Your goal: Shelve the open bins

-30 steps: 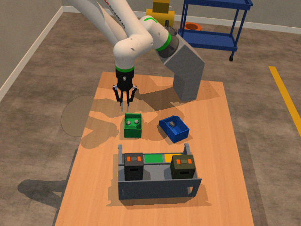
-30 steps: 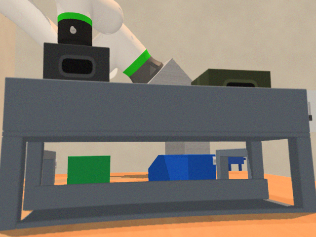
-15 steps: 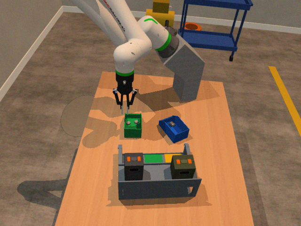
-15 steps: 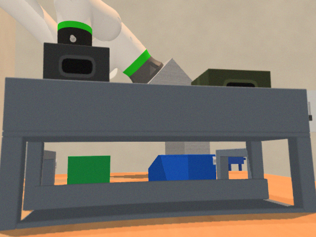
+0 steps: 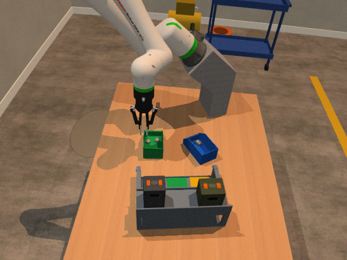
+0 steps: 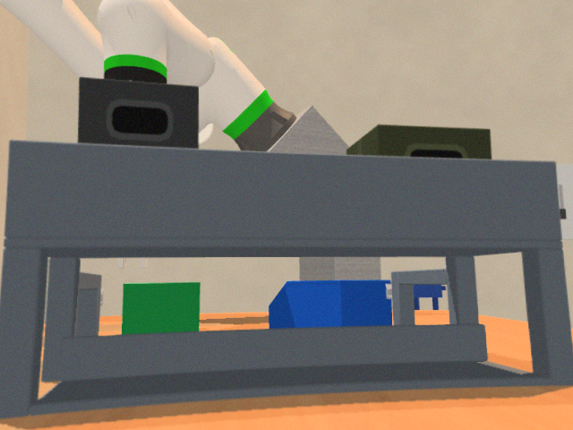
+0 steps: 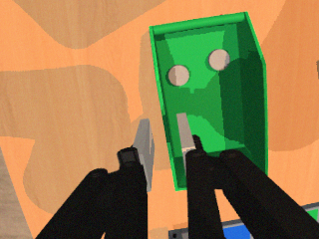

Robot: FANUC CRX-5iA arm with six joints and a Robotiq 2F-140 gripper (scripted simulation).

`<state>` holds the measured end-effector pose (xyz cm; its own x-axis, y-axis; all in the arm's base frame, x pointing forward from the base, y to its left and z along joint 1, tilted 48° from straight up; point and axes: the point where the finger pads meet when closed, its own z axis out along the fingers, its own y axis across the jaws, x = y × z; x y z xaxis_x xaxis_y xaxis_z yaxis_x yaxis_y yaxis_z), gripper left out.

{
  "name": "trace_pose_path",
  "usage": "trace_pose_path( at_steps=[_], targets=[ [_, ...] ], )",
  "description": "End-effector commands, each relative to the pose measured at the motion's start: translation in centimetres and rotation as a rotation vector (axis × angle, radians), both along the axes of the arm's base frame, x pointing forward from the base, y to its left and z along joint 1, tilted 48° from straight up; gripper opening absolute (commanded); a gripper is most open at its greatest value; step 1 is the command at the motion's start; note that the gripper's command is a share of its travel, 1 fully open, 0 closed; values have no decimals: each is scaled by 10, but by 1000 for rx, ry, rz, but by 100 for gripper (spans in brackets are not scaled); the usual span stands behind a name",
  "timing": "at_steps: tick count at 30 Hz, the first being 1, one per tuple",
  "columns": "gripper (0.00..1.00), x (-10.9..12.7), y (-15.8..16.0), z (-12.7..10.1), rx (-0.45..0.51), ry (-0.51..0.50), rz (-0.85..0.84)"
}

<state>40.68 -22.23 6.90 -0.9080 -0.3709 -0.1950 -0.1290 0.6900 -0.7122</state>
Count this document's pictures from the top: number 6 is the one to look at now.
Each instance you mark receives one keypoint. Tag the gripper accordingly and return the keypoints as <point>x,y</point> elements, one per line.
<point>122,262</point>

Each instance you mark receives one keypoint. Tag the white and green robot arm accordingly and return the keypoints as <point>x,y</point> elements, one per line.
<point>146,41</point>

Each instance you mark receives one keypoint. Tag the black rectangular case with oval handle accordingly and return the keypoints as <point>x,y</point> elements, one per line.
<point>138,113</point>

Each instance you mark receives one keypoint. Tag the blue bin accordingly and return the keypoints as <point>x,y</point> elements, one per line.
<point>331,303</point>

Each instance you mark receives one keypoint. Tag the grey shelf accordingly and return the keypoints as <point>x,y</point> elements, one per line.
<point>86,200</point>

